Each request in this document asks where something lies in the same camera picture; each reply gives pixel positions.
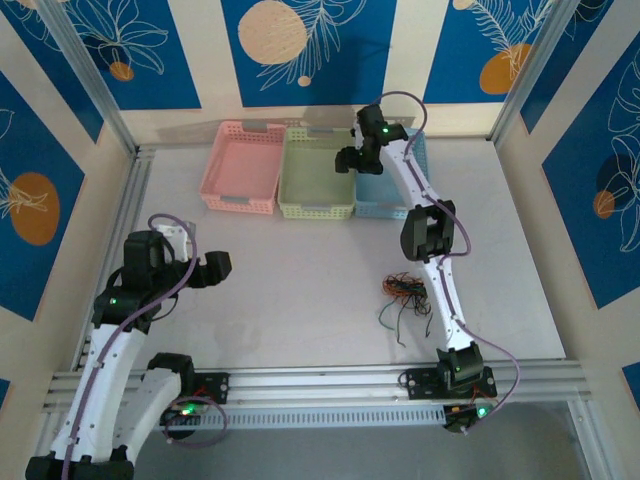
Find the controller board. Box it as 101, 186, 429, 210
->
442, 402, 496, 435
158, 399, 210, 427

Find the aluminium cross frame rail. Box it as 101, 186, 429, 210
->
42, 359, 592, 416

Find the grey slotted cable duct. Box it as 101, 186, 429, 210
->
149, 404, 451, 432

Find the aluminium corner post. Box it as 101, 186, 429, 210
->
488, 0, 574, 145
37, 0, 140, 157

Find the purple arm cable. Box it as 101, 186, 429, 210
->
59, 213, 229, 480
372, 90, 520, 434

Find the right controller board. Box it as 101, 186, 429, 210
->
442, 402, 496, 435

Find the pink plastic basket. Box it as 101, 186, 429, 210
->
198, 119, 289, 216

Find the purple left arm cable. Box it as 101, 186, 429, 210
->
59, 213, 229, 480

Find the left controller board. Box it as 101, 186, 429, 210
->
158, 399, 210, 427

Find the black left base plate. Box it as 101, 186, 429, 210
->
192, 372, 232, 405

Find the green plastic basket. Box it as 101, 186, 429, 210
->
276, 125, 357, 221

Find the aluminium lower frame rail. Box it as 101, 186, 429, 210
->
567, 399, 604, 480

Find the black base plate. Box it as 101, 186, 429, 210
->
192, 372, 232, 405
398, 367, 499, 402

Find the thin dark green wire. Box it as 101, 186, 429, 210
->
379, 297, 406, 347
394, 279, 426, 304

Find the blue plastic basket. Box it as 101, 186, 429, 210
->
353, 126, 432, 220

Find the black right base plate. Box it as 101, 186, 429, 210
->
398, 367, 499, 402

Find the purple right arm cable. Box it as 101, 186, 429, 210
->
372, 90, 520, 434

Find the aluminium side table rail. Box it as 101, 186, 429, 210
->
72, 144, 157, 374

